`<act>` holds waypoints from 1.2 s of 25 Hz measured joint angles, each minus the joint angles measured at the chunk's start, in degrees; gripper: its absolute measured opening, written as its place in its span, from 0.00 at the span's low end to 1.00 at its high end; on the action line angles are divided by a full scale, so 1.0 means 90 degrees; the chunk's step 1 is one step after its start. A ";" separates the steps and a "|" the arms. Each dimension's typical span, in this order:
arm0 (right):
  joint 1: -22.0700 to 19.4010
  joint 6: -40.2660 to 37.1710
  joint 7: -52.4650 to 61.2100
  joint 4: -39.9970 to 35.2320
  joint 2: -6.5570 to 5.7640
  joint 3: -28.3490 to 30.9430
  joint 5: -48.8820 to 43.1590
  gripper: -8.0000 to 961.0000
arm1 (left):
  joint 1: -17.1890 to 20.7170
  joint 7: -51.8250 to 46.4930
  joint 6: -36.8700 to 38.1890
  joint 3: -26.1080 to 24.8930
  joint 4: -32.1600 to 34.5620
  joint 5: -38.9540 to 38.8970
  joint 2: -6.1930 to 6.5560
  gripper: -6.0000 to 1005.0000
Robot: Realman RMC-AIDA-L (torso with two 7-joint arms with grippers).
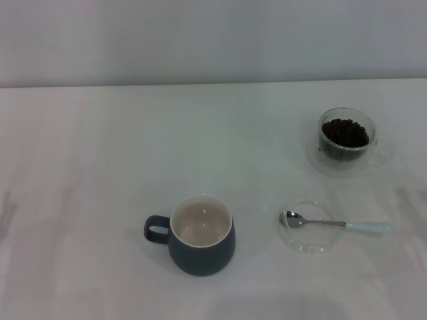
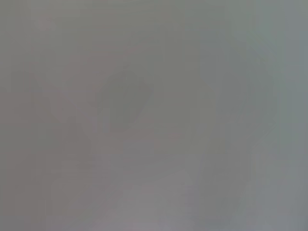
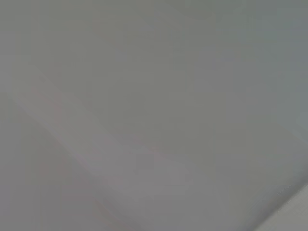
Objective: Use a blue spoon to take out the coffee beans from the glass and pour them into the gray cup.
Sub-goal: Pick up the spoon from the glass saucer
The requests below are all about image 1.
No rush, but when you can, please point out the clear glass saucer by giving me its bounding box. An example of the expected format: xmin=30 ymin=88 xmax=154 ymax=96
xmin=306 ymin=127 xmax=392 ymax=178

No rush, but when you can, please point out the clear glass cup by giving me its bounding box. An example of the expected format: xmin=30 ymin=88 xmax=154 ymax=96
xmin=318 ymin=107 xmax=390 ymax=168

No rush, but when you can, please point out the coffee beans heap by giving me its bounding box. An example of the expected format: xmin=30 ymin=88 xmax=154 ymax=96
xmin=321 ymin=117 xmax=370 ymax=149

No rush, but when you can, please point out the clear glass dish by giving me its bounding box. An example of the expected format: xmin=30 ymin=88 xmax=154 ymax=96
xmin=276 ymin=199 xmax=342 ymax=256

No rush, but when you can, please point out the dark blue ceramic mug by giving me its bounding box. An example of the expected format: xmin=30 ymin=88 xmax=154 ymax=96
xmin=143 ymin=193 xmax=237 ymax=277

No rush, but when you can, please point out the metal spoon with blue handle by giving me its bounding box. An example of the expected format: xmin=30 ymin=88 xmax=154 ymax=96
xmin=278 ymin=209 xmax=392 ymax=235

